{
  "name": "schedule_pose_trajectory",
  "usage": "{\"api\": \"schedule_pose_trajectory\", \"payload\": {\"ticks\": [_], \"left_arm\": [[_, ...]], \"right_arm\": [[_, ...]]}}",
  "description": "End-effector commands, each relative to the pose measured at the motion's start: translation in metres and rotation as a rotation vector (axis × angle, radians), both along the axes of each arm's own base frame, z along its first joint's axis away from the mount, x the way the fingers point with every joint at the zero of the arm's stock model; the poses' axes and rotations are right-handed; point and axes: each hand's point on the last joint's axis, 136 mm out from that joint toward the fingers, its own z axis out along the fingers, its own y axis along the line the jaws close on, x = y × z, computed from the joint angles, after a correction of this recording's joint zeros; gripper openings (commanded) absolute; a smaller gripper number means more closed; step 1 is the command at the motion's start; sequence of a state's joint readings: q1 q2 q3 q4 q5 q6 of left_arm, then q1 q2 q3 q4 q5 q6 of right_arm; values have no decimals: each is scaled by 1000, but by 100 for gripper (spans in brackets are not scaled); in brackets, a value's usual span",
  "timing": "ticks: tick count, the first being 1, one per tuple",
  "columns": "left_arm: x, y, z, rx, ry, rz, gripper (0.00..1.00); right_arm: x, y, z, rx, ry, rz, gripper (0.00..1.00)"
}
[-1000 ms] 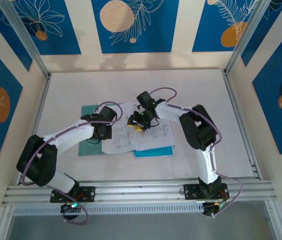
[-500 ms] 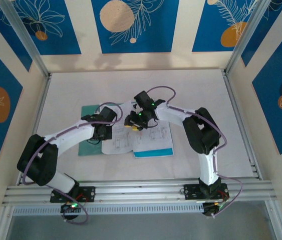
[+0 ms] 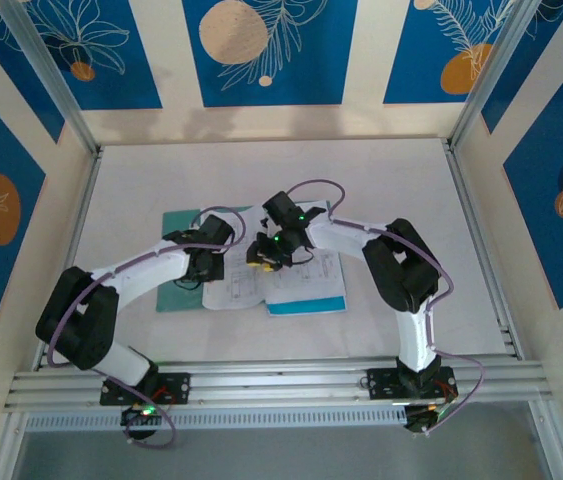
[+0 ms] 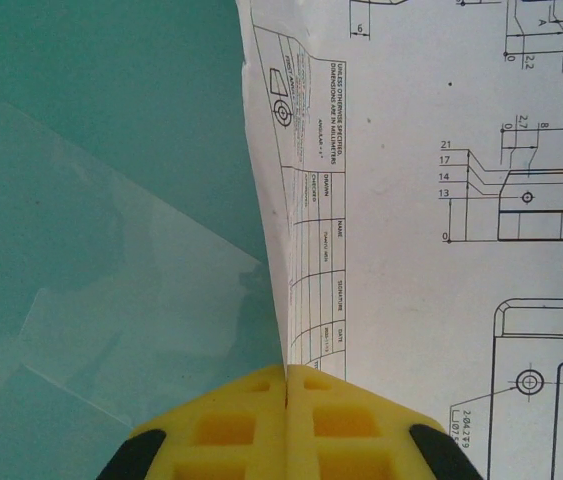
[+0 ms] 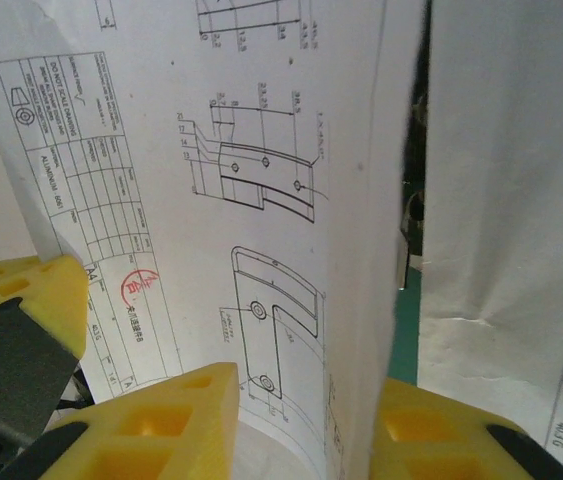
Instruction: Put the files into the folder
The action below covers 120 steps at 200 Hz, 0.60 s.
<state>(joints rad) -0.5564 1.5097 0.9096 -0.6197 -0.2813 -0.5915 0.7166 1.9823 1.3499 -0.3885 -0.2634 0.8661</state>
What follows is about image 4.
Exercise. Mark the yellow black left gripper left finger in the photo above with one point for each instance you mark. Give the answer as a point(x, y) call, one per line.
point(231, 425)

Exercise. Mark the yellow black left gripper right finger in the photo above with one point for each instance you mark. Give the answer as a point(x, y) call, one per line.
point(351, 430)

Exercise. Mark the white technical drawing sheet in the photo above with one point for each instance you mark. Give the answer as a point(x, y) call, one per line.
point(411, 260)

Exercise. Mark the green folder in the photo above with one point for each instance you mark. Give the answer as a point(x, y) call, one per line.
point(86, 60)

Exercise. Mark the clear plastic folder pocket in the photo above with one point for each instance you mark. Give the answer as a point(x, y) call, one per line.
point(86, 225)

